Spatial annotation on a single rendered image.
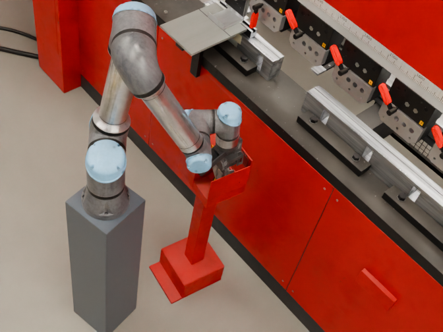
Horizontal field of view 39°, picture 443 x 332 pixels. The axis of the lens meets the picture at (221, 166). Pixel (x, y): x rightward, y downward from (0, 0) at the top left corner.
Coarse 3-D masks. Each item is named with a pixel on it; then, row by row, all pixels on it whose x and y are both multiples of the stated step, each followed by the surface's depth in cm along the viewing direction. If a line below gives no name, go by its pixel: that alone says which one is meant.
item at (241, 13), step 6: (228, 0) 232; (234, 0) 230; (240, 0) 227; (246, 0) 225; (228, 6) 235; (234, 6) 231; (240, 6) 229; (246, 6) 227; (234, 12) 234; (240, 12) 230; (246, 12) 230
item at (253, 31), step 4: (220, 0) 239; (224, 4) 238; (244, 20) 233; (244, 24) 232; (248, 24) 232; (248, 28) 230; (252, 28) 231; (244, 32) 233; (248, 32) 231; (252, 32) 231; (248, 36) 232; (252, 36) 232
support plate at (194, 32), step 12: (192, 12) 232; (204, 12) 233; (216, 12) 234; (168, 24) 225; (180, 24) 226; (192, 24) 227; (204, 24) 228; (240, 24) 231; (180, 36) 222; (192, 36) 223; (204, 36) 224; (216, 36) 225; (228, 36) 226; (192, 48) 219; (204, 48) 220
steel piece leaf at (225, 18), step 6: (222, 12) 234; (228, 12) 234; (210, 18) 231; (216, 18) 228; (222, 18) 231; (228, 18) 232; (234, 18) 232; (240, 18) 233; (222, 24) 227; (228, 24) 230; (234, 24) 230
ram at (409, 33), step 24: (336, 0) 188; (360, 0) 182; (384, 0) 175; (408, 0) 169; (432, 0) 163; (336, 24) 193; (360, 24) 186; (384, 24) 179; (408, 24) 173; (432, 24) 167; (360, 48) 190; (408, 48) 176; (432, 48) 170; (432, 72) 174; (432, 96) 177
